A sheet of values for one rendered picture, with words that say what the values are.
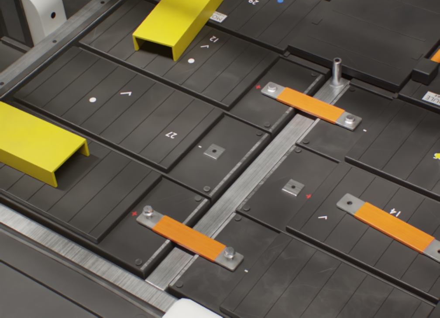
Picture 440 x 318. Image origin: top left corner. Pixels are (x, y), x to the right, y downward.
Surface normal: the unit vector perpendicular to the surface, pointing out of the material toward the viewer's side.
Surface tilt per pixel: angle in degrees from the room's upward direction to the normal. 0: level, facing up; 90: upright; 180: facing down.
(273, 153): 0
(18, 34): 90
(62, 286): 0
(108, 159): 0
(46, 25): 90
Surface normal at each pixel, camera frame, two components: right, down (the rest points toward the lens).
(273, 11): -0.07, -0.70
